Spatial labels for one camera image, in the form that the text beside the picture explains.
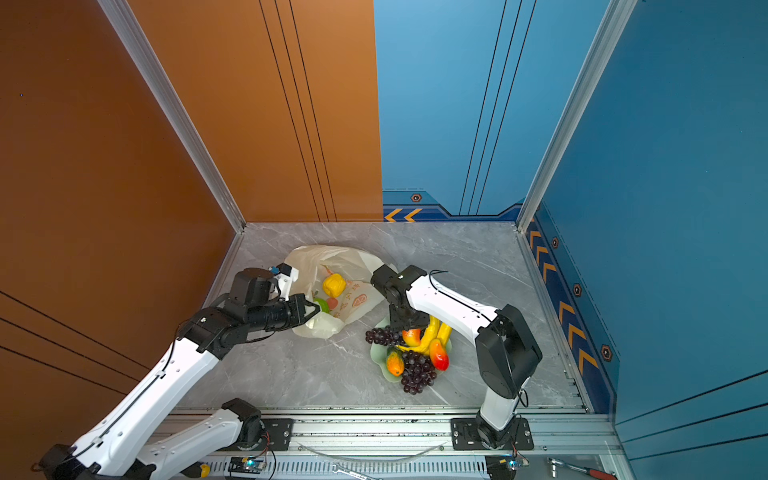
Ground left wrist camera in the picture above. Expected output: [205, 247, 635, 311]
[269, 263, 299, 300]

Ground yellow ribbed fruit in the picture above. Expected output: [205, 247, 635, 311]
[322, 273, 347, 298]

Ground left green circuit board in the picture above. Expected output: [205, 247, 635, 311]
[226, 456, 268, 478]

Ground red apple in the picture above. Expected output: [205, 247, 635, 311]
[402, 328, 422, 348]

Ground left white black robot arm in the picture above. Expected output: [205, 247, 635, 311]
[32, 263, 321, 479]

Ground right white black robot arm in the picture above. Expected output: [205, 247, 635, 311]
[371, 265, 543, 449]

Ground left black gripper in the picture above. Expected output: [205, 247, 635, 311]
[248, 293, 323, 335]

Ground aluminium front rail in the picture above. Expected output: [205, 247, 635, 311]
[201, 407, 633, 479]

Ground yellow black screwdriver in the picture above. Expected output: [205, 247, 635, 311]
[181, 462, 211, 479]

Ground green custard apple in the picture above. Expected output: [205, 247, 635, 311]
[313, 298, 330, 313]

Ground yellow banana bunch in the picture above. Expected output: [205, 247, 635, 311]
[397, 316, 453, 354]

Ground red yellow mango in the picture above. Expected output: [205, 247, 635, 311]
[429, 339, 450, 372]

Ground silver wrench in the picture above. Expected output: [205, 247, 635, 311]
[331, 463, 378, 480]

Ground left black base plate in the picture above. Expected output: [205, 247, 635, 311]
[221, 418, 294, 452]

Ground small purple grape bunch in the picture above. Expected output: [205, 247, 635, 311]
[365, 326, 406, 347]

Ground translucent plastic bag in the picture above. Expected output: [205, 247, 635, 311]
[284, 245, 385, 340]

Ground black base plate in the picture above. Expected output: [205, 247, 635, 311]
[450, 416, 535, 451]
[221, 418, 294, 452]

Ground small orange mango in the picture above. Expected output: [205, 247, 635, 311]
[385, 348, 405, 377]

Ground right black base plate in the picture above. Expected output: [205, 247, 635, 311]
[450, 416, 535, 451]

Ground large purple grape bunch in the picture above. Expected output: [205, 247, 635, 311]
[400, 351, 437, 395]

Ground red handled tool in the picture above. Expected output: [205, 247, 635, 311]
[547, 457, 617, 480]

